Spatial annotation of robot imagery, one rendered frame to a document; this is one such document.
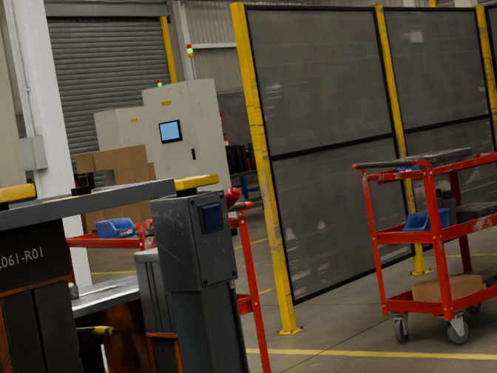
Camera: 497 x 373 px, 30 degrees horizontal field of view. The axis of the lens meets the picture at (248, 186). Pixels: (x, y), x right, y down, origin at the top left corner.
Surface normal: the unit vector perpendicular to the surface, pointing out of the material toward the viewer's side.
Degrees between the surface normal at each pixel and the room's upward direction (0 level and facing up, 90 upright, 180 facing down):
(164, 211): 90
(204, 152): 90
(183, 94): 90
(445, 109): 88
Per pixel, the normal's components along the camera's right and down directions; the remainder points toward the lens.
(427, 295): -0.84, 0.16
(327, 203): 0.76, -0.06
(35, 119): -0.62, 0.14
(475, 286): 0.52, -0.04
